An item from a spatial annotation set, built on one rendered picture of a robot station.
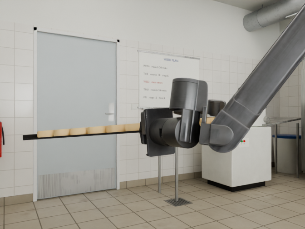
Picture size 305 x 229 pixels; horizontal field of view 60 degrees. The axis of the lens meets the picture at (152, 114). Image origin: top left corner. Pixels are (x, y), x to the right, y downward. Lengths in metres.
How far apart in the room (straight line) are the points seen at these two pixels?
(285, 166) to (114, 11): 3.87
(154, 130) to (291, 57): 0.28
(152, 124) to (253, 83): 0.21
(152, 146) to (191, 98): 0.15
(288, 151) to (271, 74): 4.80
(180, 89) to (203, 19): 4.31
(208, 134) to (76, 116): 3.17
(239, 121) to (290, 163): 4.87
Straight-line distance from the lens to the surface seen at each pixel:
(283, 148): 5.29
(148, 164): 3.97
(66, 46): 3.65
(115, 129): 0.70
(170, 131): 0.48
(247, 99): 0.48
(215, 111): 1.08
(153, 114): 0.56
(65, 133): 0.78
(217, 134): 0.45
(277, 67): 0.51
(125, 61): 3.83
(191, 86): 0.48
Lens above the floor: 1.02
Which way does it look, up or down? level
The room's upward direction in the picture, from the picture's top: straight up
